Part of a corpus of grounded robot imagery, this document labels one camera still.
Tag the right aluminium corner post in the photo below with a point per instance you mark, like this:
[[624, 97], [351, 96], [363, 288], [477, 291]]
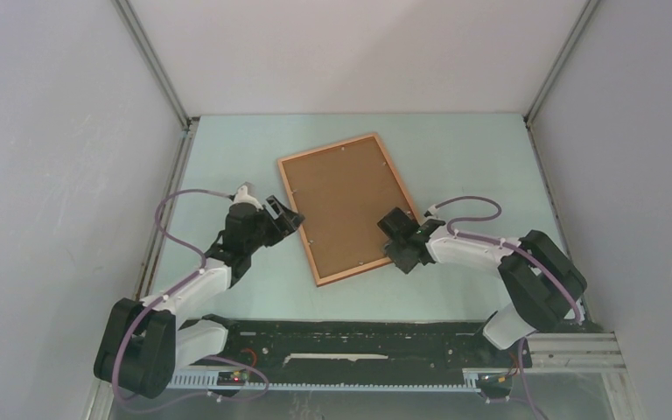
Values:
[[569, 45]]

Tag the wooden picture frame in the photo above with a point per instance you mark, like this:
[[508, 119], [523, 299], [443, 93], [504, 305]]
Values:
[[324, 278]]

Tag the aluminium rail with cable duct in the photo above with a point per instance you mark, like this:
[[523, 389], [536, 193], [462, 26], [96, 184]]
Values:
[[575, 353]]

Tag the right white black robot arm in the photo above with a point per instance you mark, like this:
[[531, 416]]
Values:
[[543, 284]]

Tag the aluminium corner post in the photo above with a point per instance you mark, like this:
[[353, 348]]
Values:
[[569, 45], [133, 24]]

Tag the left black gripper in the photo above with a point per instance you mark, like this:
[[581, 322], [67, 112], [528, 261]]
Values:
[[289, 220]]

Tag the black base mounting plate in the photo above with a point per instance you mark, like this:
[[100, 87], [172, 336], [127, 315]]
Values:
[[364, 354]]

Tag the left aluminium corner post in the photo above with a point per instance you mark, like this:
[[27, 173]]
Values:
[[133, 24]]

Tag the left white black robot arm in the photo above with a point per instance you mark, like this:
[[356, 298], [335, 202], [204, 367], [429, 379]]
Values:
[[145, 341]]

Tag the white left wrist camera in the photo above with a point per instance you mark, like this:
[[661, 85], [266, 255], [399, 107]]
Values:
[[244, 195]]

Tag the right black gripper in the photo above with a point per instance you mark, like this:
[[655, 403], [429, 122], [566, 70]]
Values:
[[406, 265]]

